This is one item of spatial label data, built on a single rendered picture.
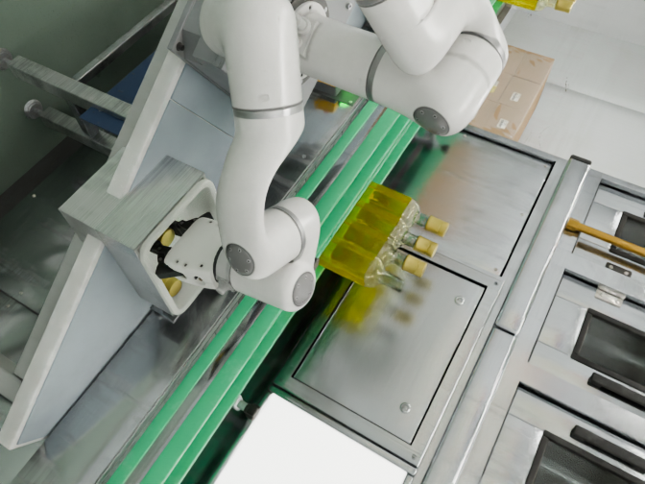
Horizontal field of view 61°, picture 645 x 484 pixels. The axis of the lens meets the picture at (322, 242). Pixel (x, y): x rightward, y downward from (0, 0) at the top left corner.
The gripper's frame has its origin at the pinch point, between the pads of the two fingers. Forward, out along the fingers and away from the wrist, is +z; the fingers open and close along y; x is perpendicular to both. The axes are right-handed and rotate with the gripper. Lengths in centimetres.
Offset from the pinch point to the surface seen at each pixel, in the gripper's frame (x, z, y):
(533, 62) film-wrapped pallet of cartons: -256, 72, 421
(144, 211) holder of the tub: 6.8, -0.9, -0.5
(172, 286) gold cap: -10.6, 1.7, -3.5
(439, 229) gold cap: -34, -27, 41
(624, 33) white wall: -337, 29, 609
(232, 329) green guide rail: -24.4, -4.3, -1.6
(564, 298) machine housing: -59, -52, 50
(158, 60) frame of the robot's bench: 17.7, 9.4, 21.6
